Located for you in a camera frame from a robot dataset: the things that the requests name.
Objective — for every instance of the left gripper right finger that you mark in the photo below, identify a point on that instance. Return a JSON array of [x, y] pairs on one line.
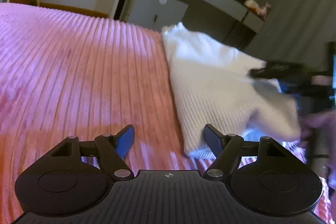
[[227, 150]]

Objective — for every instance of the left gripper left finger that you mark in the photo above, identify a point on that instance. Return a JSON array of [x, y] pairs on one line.
[[111, 152]]

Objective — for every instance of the pink ribbed bedspread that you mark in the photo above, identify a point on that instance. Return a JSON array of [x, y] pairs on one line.
[[64, 73]]

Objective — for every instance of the person right hand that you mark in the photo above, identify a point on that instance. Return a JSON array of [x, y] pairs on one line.
[[324, 121]]

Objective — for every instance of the white ribbed knit sweater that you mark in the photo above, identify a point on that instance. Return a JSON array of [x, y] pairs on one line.
[[210, 85]]

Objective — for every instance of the grey vanity dresser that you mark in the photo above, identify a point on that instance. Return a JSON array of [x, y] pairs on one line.
[[227, 21]]

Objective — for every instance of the grey bedside cabinet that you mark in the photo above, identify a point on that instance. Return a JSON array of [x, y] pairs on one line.
[[155, 14]]

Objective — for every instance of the pink plush toy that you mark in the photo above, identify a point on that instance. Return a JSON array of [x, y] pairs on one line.
[[261, 11]]

